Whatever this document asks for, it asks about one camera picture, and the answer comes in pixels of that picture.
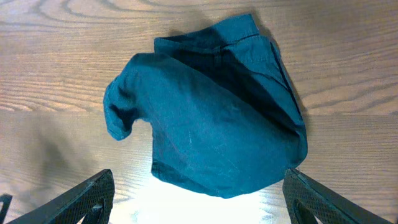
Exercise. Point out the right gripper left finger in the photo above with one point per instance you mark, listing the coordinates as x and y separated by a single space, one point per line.
89 202

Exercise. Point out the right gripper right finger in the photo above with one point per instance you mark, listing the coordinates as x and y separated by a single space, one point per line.
308 201

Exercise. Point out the navy blue shorts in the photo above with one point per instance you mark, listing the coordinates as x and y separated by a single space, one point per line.
225 120

